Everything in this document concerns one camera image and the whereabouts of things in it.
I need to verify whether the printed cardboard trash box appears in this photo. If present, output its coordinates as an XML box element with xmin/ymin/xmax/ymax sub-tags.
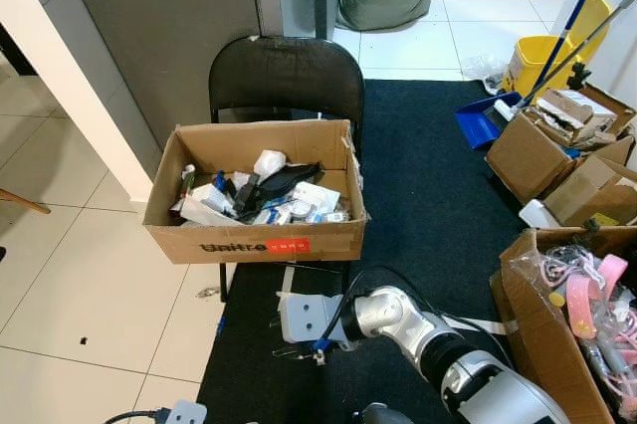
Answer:
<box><xmin>142</xmin><ymin>119</ymin><xmax>369</xmax><ymax>266</ymax></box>

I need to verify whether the black right robot leg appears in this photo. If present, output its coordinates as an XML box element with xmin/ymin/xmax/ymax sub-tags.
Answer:
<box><xmin>358</xmin><ymin>402</ymin><xmax>414</xmax><ymax>424</ymax></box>

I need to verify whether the white paper box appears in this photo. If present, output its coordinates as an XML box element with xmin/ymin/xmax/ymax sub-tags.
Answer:
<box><xmin>289</xmin><ymin>182</ymin><xmax>341</xmax><ymax>221</ymax></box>

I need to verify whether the black crumpled bag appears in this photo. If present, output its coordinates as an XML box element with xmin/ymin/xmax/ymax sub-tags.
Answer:
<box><xmin>231</xmin><ymin>163</ymin><xmax>321</xmax><ymax>216</ymax></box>

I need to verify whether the white flat carton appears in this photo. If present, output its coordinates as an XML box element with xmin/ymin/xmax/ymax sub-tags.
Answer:
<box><xmin>177</xmin><ymin>183</ymin><xmax>245</xmax><ymax>226</ymax></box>

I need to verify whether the long white tape strip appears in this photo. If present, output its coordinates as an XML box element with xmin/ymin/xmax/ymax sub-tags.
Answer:
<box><xmin>436</xmin><ymin>315</ymin><xmax>521</xmax><ymax>337</ymax></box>

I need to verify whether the white crumpled cup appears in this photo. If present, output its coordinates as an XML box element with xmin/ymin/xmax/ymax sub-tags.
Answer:
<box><xmin>252</xmin><ymin>150</ymin><xmax>290</xmax><ymax>179</ymax></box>

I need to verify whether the dark carpet mat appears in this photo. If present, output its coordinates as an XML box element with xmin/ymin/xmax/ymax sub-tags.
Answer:
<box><xmin>196</xmin><ymin>79</ymin><xmax>637</xmax><ymax>424</ymax></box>

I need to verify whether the tall cardboard box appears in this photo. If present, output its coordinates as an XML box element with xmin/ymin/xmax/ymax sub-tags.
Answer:
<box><xmin>490</xmin><ymin>227</ymin><xmax>637</xmax><ymax>424</ymax></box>

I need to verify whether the small white container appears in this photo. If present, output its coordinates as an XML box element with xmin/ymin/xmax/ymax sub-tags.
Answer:
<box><xmin>518</xmin><ymin>199</ymin><xmax>560</xmax><ymax>230</ymax></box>

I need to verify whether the black chair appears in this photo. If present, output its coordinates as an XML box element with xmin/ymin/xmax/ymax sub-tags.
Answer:
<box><xmin>207</xmin><ymin>36</ymin><xmax>366</xmax><ymax>304</ymax></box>

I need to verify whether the blue dustpan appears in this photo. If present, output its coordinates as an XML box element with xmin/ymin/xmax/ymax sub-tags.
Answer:
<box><xmin>455</xmin><ymin>93</ymin><xmax>524</xmax><ymax>150</ymax></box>

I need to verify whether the cardboard box with open flaps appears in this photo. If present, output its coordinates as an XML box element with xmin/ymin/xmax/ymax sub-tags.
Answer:
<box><xmin>485</xmin><ymin>88</ymin><xmax>637</xmax><ymax>206</ymax></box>

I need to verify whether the wooden stick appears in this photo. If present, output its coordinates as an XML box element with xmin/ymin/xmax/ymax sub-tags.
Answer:
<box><xmin>0</xmin><ymin>188</ymin><xmax>51</xmax><ymax>216</ymax></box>

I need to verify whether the plain cardboard box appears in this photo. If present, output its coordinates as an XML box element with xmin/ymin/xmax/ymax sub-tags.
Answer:
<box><xmin>542</xmin><ymin>135</ymin><xmax>637</xmax><ymax>228</ymax></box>

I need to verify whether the clear plastic bag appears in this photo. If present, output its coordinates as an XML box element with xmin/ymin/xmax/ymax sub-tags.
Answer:
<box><xmin>463</xmin><ymin>54</ymin><xmax>511</xmax><ymax>82</ymax></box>

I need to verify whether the white grey packing insert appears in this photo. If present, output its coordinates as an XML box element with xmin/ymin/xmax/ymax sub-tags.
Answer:
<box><xmin>537</xmin><ymin>89</ymin><xmax>618</xmax><ymax>141</ymax></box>

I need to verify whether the yellow mop bucket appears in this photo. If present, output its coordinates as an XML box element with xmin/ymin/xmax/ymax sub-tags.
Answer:
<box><xmin>501</xmin><ymin>0</ymin><xmax>618</xmax><ymax>97</ymax></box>

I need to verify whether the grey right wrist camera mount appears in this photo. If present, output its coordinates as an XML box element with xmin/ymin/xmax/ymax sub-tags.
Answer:
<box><xmin>277</xmin><ymin>292</ymin><xmax>346</xmax><ymax>347</ymax></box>

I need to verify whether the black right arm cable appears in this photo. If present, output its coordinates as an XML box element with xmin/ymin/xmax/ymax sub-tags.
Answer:
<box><xmin>317</xmin><ymin>265</ymin><xmax>519</xmax><ymax>365</ymax></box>

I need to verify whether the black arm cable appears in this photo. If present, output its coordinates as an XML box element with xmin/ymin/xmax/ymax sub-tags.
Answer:
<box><xmin>103</xmin><ymin>406</ymin><xmax>170</xmax><ymax>424</ymax></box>
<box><xmin>317</xmin><ymin>265</ymin><xmax>519</xmax><ymax>365</ymax></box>

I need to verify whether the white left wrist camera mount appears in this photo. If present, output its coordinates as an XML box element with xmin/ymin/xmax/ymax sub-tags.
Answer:
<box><xmin>164</xmin><ymin>400</ymin><xmax>208</xmax><ymax>424</ymax></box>

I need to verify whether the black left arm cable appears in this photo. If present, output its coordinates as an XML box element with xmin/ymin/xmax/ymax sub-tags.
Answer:
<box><xmin>103</xmin><ymin>406</ymin><xmax>170</xmax><ymax>424</ymax></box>

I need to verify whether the pink strap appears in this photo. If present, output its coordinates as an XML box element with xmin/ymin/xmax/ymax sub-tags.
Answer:
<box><xmin>562</xmin><ymin>255</ymin><xmax>630</xmax><ymax>340</ymax></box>

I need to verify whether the clear bag of pink cables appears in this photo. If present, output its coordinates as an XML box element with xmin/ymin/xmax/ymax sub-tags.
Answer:
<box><xmin>532</xmin><ymin>243</ymin><xmax>637</xmax><ymax>420</ymax></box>

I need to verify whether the blue mop handle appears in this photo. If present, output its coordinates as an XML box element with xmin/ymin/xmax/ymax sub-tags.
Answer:
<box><xmin>520</xmin><ymin>0</ymin><xmax>616</xmax><ymax>114</ymax></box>

